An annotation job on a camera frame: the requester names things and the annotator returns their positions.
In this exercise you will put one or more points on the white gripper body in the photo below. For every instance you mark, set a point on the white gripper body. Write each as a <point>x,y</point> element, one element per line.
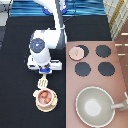
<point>44,68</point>

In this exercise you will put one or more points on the pink pot with red dots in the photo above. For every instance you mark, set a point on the pink pot with red dots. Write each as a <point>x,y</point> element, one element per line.
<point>44,97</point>

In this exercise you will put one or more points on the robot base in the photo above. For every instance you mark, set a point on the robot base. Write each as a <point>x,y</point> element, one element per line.
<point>63,7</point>

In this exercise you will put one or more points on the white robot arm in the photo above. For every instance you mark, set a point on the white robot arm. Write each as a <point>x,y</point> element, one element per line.
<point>42,41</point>

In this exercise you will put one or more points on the cream round plate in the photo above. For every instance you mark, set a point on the cream round plate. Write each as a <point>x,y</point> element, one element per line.
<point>51,107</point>

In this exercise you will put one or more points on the pink stove top board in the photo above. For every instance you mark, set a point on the pink stove top board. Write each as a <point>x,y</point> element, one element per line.
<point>113,84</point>

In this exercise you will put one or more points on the black table mat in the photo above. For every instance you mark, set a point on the black table mat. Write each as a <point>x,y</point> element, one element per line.
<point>17,83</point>

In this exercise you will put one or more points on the grey frying pan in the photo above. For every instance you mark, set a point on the grey frying pan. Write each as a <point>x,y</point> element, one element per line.
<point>96,108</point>

